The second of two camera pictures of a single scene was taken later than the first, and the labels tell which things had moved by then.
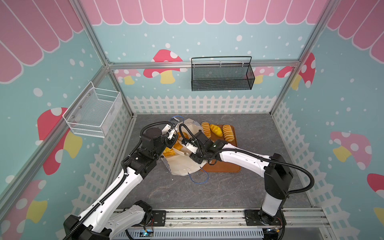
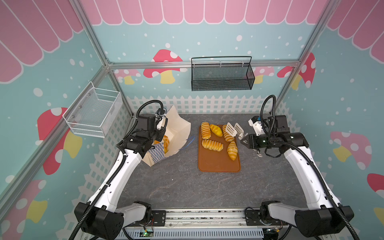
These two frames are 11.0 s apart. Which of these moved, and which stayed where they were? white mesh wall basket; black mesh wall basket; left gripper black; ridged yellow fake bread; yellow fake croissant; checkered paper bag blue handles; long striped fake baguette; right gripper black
Moved: long striped fake baguette; left gripper black; right gripper black; checkered paper bag blue handles
Stayed: ridged yellow fake bread; white mesh wall basket; black mesh wall basket; yellow fake croissant
